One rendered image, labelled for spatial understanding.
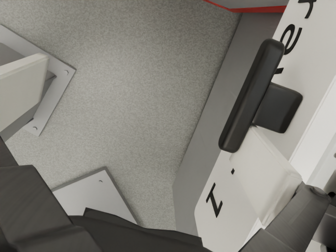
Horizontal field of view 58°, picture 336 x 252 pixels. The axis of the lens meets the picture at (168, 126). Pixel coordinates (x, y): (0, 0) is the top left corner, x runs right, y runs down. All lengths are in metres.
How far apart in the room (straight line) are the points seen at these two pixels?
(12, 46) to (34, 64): 1.00
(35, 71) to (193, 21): 0.94
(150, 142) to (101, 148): 0.19
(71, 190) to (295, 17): 1.14
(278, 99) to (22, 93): 0.14
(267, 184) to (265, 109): 0.05
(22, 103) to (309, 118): 0.16
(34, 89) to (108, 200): 1.12
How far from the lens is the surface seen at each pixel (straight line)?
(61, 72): 1.14
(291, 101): 0.20
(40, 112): 1.20
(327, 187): 0.34
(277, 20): 0.76
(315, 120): 0.19
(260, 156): 0.17
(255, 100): 0.19
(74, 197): 1.30
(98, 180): 1.24
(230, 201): 0.25
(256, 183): 0.17
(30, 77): 0.17
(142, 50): 1.09
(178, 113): 1.15
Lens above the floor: 1.09
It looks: 69 degrees down
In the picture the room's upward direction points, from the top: 173 degrees clockwise
